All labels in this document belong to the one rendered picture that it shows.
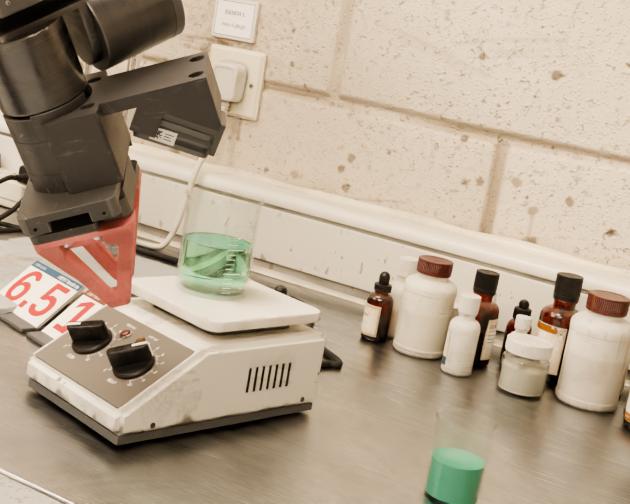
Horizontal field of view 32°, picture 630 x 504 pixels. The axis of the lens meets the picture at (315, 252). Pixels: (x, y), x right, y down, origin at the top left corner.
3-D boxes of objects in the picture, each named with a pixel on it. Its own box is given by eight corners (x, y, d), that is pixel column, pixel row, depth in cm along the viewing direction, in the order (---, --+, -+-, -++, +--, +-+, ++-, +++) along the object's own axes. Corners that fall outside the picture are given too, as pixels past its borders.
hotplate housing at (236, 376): (115, 452, 77) (130, 344, 75) (21, 388, 85) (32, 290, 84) (335, 411, 92) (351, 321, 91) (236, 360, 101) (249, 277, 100)
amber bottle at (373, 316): (380, 335, 118) (392, 268, 116) (391, 343, 115) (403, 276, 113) (355, 333, 116) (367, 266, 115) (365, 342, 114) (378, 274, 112)
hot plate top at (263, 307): (210, 334, 81) (212, 322, 81) (119, 287, 89) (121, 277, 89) (324, 322, 89) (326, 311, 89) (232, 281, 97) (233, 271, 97)
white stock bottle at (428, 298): (453, 361, 112) (472, 268, 110) (405, 359, 110) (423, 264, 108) (430, 344, 117) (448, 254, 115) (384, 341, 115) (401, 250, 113)
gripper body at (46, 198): (136, 148, 77) (101, 53, 73) (124, 222, 68) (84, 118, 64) (48, 169, 77) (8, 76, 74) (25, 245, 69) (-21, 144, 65)
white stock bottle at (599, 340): (614, 419, 103) (640, 308, 100) (550, 402, 104) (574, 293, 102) (618, 401, 108) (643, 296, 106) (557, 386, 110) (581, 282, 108)
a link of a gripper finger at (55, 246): (171, 256, 80) (130, 144, 75) (166, 313, 74) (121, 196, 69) (82, 277, 80) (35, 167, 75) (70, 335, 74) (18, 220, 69)
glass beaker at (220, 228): (217, 282, 94) (232, 186, 92) (264, 304, 90) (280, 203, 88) (150, 285, 89) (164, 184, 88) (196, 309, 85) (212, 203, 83)
